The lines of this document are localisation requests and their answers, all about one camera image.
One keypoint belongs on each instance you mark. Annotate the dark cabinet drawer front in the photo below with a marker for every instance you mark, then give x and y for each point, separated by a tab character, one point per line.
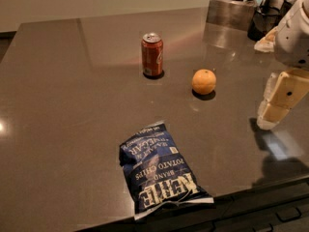
279	207

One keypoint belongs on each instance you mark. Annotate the red coke can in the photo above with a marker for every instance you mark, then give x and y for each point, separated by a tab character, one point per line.
152	54

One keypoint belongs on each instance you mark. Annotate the steel snack dispenser base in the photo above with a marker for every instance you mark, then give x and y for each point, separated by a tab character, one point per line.
230	13

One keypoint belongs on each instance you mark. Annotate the blue kettle chip bag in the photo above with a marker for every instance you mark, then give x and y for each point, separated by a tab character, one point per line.
156	173

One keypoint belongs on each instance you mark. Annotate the white napkin pile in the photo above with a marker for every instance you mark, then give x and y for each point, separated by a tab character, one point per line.
266	43

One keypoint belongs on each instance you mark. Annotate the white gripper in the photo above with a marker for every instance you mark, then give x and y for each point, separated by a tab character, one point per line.
294	39

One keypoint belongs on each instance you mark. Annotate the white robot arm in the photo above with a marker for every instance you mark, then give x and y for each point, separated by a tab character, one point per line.
291	48

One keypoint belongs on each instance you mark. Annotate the black wire basket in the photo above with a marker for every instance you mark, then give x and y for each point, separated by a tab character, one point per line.
263	20

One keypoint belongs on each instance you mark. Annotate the orange fruit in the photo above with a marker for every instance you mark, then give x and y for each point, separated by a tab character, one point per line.
203	82

